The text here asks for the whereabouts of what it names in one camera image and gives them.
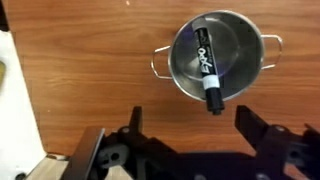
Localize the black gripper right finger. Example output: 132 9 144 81
234 105 269 149

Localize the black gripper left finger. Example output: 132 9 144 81
129 106 143 133

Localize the black Expo marker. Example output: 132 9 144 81
192 18 224 115

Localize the silver metal pot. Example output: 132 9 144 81
164 10 283 101

